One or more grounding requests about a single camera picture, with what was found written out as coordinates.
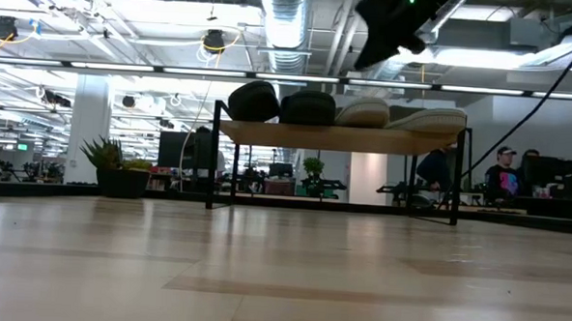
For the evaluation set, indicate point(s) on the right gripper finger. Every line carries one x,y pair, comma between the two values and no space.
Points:
378,43

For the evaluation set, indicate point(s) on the grey slide sandal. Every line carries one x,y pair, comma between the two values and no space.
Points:
430,121
365,114

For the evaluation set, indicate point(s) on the black slide sandal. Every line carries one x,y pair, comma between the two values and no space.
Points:
254,102
307,108

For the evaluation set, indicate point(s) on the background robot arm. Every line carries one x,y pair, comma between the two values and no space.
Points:
401,190
331,184

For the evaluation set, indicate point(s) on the wooden shelf black legs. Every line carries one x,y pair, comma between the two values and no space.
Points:
335,138

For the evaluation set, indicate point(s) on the person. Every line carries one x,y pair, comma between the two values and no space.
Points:
202,129
530,153
433,169
503,179

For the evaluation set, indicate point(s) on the background green plant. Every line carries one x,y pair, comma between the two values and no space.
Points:
313,165

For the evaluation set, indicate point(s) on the black background monitor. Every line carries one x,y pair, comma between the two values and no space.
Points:
185,150

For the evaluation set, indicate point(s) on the black desk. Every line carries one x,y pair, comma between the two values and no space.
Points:
554,208

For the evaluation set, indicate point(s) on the long ceiling light strip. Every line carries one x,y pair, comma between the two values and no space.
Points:
125,68

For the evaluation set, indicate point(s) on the potted succulent plant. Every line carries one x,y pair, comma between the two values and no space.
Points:
120,182

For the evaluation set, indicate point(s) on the white pillar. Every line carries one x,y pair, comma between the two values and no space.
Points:
91,113

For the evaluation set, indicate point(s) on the green exit sign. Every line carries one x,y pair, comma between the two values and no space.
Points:
22,146

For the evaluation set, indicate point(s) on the silver ventilation duct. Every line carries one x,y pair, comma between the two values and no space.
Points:
287,25
454,7

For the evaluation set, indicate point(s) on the black aluminium table frame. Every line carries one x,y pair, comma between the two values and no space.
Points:
38,191

